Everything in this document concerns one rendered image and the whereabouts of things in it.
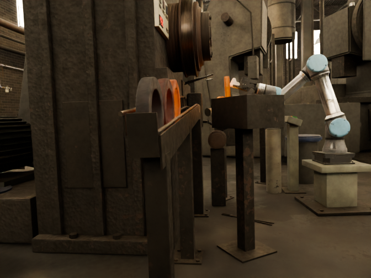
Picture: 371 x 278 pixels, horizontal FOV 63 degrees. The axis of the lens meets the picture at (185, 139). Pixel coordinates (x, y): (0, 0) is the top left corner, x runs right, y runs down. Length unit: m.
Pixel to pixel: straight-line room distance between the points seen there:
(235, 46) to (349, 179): 2.91
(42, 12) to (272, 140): 1.78
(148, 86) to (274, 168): 1.89
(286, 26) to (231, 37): 6.22
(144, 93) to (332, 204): 1.71
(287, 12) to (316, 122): 7.20
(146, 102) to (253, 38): 3.82
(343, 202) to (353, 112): 2.24
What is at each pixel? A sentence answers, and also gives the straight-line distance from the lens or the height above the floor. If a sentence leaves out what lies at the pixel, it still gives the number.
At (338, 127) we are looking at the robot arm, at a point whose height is 0.54.
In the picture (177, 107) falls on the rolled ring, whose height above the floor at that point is 0.68.
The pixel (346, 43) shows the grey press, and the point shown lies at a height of 1.64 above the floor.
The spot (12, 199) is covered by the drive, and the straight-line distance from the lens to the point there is 1.86.
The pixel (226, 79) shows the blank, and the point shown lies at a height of 0.87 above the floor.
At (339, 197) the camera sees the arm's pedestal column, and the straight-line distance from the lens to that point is 2.23.
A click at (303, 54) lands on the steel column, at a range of 10.85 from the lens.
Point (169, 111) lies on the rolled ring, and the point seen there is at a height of 0.66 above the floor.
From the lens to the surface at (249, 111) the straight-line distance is 1.25.
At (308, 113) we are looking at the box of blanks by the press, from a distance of 4.02.
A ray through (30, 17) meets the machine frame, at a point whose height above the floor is 1.14.
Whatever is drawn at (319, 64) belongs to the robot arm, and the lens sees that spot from 2.09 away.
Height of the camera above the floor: 0.64
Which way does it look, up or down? 4 degrees down
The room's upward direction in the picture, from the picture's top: 2 degrees counter-clockwise
